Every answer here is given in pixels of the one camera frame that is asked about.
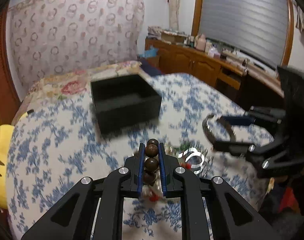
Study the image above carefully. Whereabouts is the wooden dresser cabinet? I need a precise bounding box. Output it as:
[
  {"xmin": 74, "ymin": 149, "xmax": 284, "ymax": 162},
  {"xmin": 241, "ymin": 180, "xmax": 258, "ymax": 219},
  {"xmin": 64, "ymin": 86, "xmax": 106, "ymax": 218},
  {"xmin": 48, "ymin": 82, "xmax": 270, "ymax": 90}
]
[{"xmin": 145, "ymin": 38, "xmax": 284, "ymax": 100}]

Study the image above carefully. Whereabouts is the window roller blind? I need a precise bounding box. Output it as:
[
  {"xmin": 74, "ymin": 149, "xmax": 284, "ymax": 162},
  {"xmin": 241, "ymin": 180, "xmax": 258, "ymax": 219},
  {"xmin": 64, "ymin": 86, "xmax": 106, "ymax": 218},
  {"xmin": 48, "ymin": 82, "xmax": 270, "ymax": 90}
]
[{"xmin": 199, "ymin": 0, "xmax": 288, "ymax": 69}]

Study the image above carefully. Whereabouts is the floral cream bed blanket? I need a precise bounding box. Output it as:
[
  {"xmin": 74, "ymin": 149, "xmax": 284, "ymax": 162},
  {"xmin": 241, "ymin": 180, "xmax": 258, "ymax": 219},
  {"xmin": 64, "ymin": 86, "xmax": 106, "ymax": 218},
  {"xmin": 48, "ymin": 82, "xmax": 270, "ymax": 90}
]
[{"xmin": 12, "ymin": 61, "xmax": 150, "ymax": 126}]

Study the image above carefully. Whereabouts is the blue floral white pillow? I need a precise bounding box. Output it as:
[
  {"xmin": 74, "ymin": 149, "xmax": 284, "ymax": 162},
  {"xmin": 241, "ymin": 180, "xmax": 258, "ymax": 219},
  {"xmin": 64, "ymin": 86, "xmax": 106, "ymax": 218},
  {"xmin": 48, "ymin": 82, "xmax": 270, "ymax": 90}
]
[{"xmin": 6, "ymin": 74, "xmax": 268, "ymax": 239}]

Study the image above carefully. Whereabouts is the yellow plush toy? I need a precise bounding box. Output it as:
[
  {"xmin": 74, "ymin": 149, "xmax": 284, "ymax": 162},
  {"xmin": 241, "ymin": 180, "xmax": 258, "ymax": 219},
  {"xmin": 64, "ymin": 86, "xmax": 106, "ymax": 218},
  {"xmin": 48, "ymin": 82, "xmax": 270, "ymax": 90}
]
[{"xmin": 0, "ymin": 125, "xmax": 14, "ymax": 209}]

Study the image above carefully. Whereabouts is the silver twisted cuff bangle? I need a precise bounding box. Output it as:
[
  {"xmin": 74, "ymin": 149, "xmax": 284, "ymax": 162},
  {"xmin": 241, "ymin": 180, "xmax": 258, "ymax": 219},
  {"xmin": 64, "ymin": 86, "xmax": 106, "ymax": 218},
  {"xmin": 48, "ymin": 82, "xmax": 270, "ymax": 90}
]
[{"xmin": 202, "ymin": 114, "xmax": 236, "ymax": 144}]

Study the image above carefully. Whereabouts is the wooden louvered wardrobe door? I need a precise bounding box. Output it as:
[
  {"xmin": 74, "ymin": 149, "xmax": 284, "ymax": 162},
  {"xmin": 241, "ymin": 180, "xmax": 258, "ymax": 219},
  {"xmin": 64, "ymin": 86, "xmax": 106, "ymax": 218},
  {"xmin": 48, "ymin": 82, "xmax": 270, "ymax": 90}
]
[{"xmin": 0, "ymin": 7, "xmax": 20, "ymax": 125}]

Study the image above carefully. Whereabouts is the clutter on dresser top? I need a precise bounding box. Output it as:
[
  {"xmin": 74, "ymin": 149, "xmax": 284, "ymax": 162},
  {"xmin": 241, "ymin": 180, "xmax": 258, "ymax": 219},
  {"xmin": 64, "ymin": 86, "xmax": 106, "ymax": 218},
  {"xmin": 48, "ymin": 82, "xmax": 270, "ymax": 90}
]
[{"xmin": 147, "ymin": 26, "xmax": 250, "ymax": 66}]

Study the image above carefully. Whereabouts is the patterned headboard cover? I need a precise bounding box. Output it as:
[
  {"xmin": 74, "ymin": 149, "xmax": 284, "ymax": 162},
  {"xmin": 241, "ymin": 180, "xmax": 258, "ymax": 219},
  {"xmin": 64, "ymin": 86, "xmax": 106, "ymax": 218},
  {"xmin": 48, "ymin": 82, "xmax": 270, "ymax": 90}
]
[{"xmin": 9, "ymin": 0, "xmax": 144, "ymax": 88}]

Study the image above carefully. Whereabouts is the brown wooden bead bracelet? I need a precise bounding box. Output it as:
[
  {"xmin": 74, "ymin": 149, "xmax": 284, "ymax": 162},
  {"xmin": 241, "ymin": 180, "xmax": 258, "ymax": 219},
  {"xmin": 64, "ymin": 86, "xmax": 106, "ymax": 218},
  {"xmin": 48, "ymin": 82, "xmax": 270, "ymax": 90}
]
[{"xmin": 143, "ymin": 138, "xmax": 159, "ymax": 187}]

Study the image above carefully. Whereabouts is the pale green jade bangle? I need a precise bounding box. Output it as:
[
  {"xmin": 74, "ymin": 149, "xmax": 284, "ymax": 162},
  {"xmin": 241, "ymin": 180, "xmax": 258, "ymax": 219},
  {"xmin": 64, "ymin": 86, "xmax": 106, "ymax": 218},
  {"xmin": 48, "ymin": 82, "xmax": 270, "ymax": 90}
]
[{"xmin": 177, "ymin": 147, "xmax": 205, "ymax": 174}]

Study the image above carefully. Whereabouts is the blue bag on floor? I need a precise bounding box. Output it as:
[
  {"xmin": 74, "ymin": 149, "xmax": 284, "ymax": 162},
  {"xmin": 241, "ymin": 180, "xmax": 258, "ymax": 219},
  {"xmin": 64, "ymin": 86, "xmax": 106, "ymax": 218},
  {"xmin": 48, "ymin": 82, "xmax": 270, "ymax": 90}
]
[{"xmin": 138, "ymin": 46, "xmax": 158, "ymax": 59}]

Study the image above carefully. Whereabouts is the black jewelry box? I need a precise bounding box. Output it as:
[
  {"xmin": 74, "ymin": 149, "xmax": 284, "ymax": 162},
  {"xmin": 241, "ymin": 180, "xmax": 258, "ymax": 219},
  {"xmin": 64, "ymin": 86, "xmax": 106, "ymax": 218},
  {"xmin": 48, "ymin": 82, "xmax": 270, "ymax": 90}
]
[{"xmin": 90, "ymin": 74, "xmax": 162, "ymax": 135}]

